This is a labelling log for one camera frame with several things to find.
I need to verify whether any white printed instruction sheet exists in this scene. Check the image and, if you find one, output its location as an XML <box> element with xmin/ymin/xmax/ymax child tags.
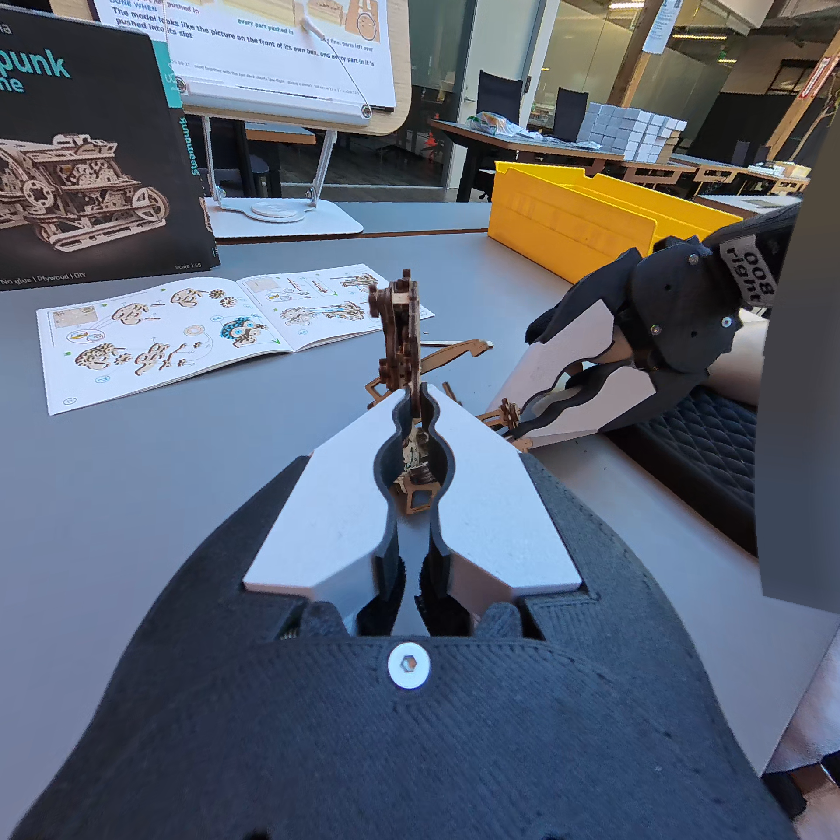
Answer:
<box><xmin>92</xmin><ymin>0</ymin><xmax>398</xmax><ymax>112</ymax></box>

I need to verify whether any black office chair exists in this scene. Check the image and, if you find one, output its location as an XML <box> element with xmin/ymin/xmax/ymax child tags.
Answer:
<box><xmin>554</xmin><ymin>85</ymin><xmax>589</xmax><ymax>142</ymax></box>
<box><xmin>476</xmin><ymin>69</ymin><xmax>526</xmax><ymax>122</ymax></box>

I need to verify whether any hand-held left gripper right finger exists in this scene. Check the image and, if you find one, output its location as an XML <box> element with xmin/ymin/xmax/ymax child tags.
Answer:
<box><xmin>415</xmin><ymin>383</ymin><xmax>584</xmax><ymax>636</ymax></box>

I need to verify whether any black quilted wrist pad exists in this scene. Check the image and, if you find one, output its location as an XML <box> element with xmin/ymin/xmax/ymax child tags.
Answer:
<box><xmin>607</xmin><ymin>384</ymin><xmax>762</xmax><ymax>559</ymax></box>

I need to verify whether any hanging paper sheet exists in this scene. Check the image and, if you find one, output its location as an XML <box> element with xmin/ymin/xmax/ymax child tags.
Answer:
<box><xmin>642</xmin><ymin>0</ymin><xmax>685</xmax><ymax>55</ymax></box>

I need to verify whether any colourful packet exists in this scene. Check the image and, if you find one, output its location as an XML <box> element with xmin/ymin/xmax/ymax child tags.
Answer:
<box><xmin>465</xmin><ymin>110</ymin><xmax>526</xmax><ymax>140</ymax></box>

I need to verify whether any small wooden part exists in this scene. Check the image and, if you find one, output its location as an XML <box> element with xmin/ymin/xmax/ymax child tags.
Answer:
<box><xmin>476</xmin><ymin>399</ymin><xmax>534</xmax><ymax>455</ymax></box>

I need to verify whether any open instruction booklet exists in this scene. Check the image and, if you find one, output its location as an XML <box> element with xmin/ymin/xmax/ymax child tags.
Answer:
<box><xmin>36</xmin><ymin>264</ymin><xmax>435</xmax><ymax>416</ymax></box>

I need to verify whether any wooden model frame with arms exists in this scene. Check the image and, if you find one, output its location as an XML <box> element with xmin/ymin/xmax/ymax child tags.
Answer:
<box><xmin>364</xmin><ymin>338</ymin><xmax>494</xmax><ymax>519</ymax></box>

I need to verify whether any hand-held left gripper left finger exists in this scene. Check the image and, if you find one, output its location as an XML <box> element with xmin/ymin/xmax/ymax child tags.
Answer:
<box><xmin>243</xmin><ymin>386</ymin><xmax>408</xmax><ymax>636</ymax></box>

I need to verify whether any light wooden background table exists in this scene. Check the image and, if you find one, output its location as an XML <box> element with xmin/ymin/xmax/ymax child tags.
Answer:
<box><xmin>620</xmin><ymin>154</ymin><xmax>811</xmax><ymax>198</ymax></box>

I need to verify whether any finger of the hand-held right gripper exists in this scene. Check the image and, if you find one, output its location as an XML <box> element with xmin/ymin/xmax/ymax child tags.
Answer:
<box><xmin>489</xmin><ymin>302</ymin><xmax>624</xmax><ymax>424</ymax></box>
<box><xmin>515</xmin><ymin>364</ymin><xmax>658</xmax><ymax>450</ymax></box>

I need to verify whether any stack of white boxes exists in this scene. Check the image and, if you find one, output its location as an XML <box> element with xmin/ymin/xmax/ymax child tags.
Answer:
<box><xmin>577</xmin><ymin>101</ymin><xmax>688</xmax><ymax>163</ymax></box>

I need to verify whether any dark wooden gear stack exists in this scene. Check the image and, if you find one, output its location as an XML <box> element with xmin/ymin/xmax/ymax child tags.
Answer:
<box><xmin>366</xmin><ymin>266</ymin><xmax>421</xmax><ymax>395</ymax></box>

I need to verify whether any black model kit box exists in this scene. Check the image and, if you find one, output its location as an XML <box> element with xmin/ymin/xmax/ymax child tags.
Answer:
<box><xmin>0</xmin><ymin>7</ymin><xmax>221</xmax><ymax>293</ymax></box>

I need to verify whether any yellow plastic bin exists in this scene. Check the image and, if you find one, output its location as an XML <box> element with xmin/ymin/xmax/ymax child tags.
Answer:
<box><xmin>487</xmin><ymin>161</ymin><xmax>746</xmax><ymax>284</ymax></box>

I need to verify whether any dark background table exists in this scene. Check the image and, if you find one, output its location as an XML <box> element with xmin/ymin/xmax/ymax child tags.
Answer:
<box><xmin>430</xmin><ymin>118</ymin><xmax>624</xmax><ymax>204</ymax></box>

